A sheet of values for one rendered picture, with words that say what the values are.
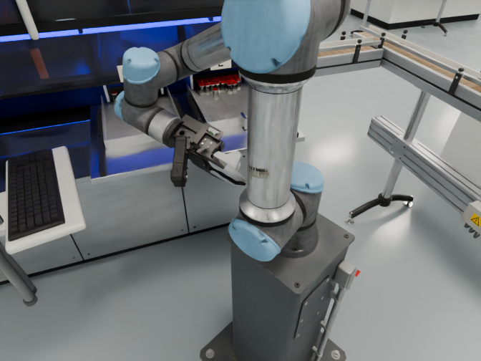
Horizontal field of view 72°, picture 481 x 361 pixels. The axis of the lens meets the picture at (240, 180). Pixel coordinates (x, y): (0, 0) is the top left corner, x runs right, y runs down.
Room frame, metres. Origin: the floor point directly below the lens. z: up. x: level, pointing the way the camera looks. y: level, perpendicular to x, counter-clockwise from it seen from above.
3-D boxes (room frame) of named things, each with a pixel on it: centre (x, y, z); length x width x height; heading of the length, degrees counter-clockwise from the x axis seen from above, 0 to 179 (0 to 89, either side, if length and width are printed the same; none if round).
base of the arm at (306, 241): (0.60, -0.14, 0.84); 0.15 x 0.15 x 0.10
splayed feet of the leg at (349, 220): (1.45, -0.87, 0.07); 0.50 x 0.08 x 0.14; 109
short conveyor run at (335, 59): (1.62, -0.37, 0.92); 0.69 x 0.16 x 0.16; 109
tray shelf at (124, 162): (1.07, 0.18, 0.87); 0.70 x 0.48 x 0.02; 109
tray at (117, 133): (1.08, 0.37, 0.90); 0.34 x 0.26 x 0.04; 19
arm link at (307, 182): (0.59, -0.13, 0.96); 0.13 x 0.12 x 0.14; 143
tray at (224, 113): (1.19, 0.05, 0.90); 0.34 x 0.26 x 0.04; 19
